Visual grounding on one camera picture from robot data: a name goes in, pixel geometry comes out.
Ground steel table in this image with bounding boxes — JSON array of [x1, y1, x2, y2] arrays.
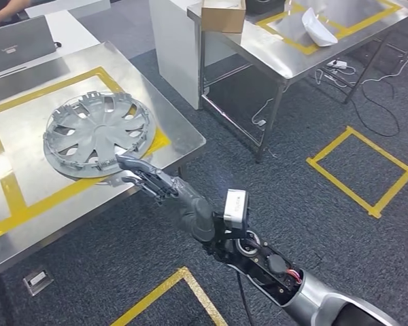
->
[[186, 0, 408, 164]]

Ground grey laptop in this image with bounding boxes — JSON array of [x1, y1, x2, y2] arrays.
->
[[0, 16, 57, 78]]

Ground silver wheel cover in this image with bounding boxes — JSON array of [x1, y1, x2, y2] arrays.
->
[[43, 91, 156, 180]]

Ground black floor cable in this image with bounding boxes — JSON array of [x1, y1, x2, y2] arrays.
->
[[350, 81, 401, 138]]

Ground white floor cable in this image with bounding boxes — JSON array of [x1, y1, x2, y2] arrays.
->
[[251, 42, 408, 128]]

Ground brown cardboard box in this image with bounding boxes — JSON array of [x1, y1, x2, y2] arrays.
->
[[201, 0, 247, 34]]

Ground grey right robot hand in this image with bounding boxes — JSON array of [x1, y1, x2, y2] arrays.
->
[[115, 153, 208, 230]]

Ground person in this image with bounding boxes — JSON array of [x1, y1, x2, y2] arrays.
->
[[0, 0, 31, 30]]

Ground white cabinet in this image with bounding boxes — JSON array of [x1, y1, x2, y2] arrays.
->
[[148, 0, 237, 110]]

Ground yellow tape frame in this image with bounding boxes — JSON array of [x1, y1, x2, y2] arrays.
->
[[256, 0, 403, 56], [0, 66, 172, 245]]

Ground white desk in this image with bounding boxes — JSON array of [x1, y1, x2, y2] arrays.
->
[[25, 0, 111, 19], [0, 10, 101, 84]]

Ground steel workbench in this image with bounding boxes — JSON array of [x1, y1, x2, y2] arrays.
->
[[0, 41, 207, 282]]

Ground black device case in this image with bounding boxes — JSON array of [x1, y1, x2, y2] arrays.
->
[[245, 0, 286, 15]]

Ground white plastic shell part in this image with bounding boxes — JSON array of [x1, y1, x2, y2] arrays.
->
[[302, 6, 339, 48]]

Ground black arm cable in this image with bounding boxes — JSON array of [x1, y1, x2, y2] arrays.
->
[[236, 272, 256, 326]]

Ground yellow floor tape square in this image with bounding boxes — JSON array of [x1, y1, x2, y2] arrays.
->
[[306, 126, 408, 220]]

